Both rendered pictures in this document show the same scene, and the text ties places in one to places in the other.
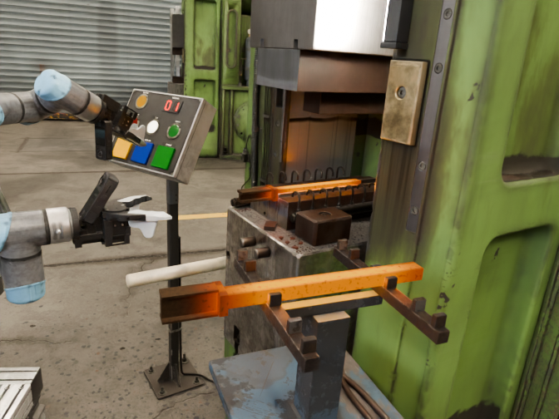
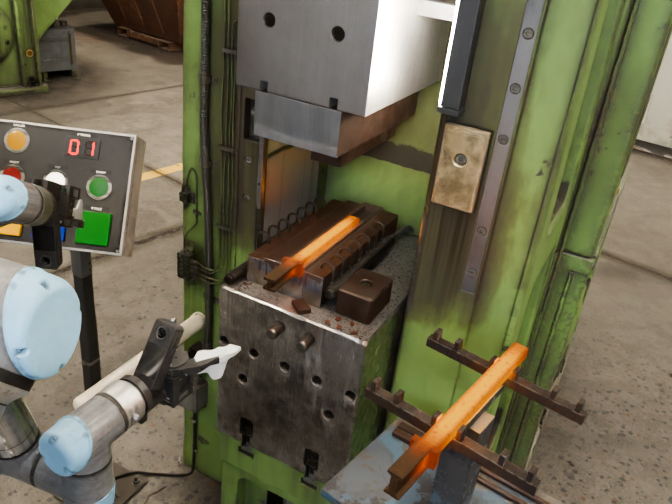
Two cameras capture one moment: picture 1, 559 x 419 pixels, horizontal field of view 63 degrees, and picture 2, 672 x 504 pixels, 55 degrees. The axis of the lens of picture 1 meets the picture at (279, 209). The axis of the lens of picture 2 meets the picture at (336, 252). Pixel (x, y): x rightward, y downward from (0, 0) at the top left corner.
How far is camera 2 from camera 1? 0.72 m
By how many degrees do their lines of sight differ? 31
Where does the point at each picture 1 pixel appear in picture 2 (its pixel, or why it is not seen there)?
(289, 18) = (321, 71)
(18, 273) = (100, 485)
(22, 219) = (98, 421)
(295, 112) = (272, 145)
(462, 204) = (529, 269)
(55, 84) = (15, 199)
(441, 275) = (502, 330)
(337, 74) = (364, 124)
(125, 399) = not seen: outside the picture
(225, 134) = not seen: outside the picture
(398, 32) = (461, 100)
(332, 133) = (302, 156)
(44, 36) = not seen: outside the picture
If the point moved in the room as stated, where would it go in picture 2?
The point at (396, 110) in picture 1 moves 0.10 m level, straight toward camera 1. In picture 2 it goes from (454, 176) to (476, 197)
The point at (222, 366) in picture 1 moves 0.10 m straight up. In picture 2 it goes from (339, 489) to (345, 450)
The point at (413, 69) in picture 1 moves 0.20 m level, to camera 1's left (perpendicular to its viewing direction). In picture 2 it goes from (476, 139) to (391, 147)
